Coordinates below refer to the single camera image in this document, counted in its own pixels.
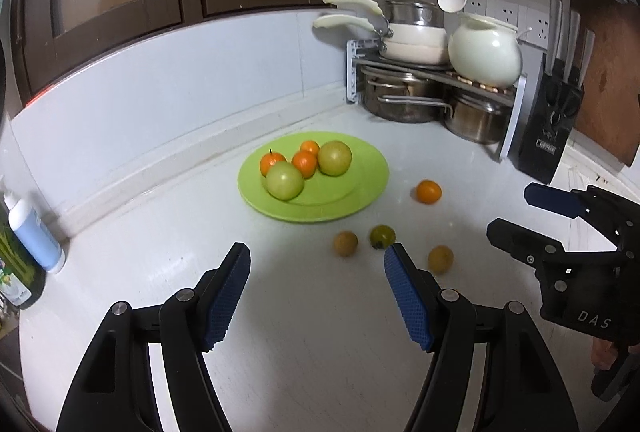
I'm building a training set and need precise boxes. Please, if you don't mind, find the small orange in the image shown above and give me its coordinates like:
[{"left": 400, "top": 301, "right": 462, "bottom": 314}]
[
  {"left": 291, "top": 150, "right": 318, "bottom": 179},
  {"left": 299, "top": 140, "right": 320, "bottom": 155},
  {"left": 414, "top": 179, "right": 442, "bottom": 204}
]

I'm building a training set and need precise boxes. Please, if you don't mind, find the dark green round fruit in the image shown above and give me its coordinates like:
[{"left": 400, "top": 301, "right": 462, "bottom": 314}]
[{"left": 369, "top": 225, "right": 396, "bottom": 250}]

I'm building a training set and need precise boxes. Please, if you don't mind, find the yellow brown round fruit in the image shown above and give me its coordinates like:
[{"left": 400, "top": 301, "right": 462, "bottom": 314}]
[{"left": 333, "top": 230, "right": 359, "bottom": 257}]

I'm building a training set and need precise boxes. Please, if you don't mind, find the large orange with stem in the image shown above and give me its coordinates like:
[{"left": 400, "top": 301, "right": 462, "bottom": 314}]
[{"left": 259, "top": 150, "right": 286, "bottom": 177}]

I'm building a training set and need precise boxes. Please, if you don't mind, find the person's hand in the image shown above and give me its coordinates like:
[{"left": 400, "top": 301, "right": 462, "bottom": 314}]
[{"left": 590, "top": 338, "right": 617, "bottom": 370}]

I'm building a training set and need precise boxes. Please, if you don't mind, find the wooden cutting board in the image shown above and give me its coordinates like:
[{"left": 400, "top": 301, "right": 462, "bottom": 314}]
[{"left": 570, "top": 0, "right": 639, "bottom": 166}]

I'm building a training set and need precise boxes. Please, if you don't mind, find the black knife block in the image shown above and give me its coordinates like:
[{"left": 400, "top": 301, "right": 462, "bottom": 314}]
[{"left": 516, "top": 0, "right": 596, "bottom": 185}]

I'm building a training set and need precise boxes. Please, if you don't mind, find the white metal pot rack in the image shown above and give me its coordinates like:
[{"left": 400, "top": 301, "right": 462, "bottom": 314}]
[{"left": 346, "top": 40, "right": 527, "bottom": 161}]

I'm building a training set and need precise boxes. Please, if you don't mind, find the small steel pot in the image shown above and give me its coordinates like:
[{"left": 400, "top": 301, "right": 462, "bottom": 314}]
[{"left": 444, "top": 94, "right": 511, "bottom": 145}]

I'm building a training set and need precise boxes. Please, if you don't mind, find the white ceramic pot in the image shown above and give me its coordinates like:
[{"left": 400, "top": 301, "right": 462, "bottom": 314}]
[{"left": 448, "top": 12, "right": 526, "bottom": 89}]

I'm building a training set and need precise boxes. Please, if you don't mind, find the blue white bottle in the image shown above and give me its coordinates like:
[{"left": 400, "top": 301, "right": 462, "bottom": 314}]
[{"left": 2, "top": 190, "right": 66, "bottom": 275}]

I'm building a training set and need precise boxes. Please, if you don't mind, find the large steel pot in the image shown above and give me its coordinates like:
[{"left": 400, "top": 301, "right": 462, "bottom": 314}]
[{"left": 360, "top": 66, "right": 452, "bottom": 124}]

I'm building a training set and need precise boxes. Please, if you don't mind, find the green plate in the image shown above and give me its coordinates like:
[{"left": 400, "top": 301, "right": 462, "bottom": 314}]
[{"left": 238, "top": 131, "right": 390, "bottom": 224}]

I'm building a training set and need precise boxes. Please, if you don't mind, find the green apple back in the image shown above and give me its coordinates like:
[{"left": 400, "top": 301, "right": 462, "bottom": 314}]
[{"left": 318, "top": 140, "right": 352, "bottom": 176}]

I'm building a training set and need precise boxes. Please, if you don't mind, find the green apple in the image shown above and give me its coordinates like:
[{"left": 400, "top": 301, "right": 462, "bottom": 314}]
[
  {"left": 266, "top": 161, "right": 305, "bottom": 201},
  {"left": 318, "top": 140, "right": 352, "bottom": 176}
]

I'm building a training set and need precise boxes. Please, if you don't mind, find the steel pot with lid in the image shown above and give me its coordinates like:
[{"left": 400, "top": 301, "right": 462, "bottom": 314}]
[{"left": 385, "top": 0, "right": 444, "bottom": 28}]

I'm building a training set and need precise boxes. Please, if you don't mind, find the small orange on plate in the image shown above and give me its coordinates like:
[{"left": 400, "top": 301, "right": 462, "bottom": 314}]
[{"left": 291, "top": 150, "right": 318, "bottom": 179}]

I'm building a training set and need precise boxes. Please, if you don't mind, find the small orange behind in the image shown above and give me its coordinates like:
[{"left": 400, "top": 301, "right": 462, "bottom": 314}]
[{"left": 299, "top": 140, "right": 320, "bottom": 155}]

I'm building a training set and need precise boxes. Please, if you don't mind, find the green apple front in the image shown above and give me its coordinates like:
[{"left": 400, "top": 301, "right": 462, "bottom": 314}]
[{"left": 266, "top": 161, "right": 305, "bottom": 201}]

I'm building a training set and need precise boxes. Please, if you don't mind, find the white wall socket strip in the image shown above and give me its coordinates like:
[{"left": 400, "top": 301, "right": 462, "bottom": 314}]
[{"left": 463, "top": 0, "right": 549, "bottom": 49}]

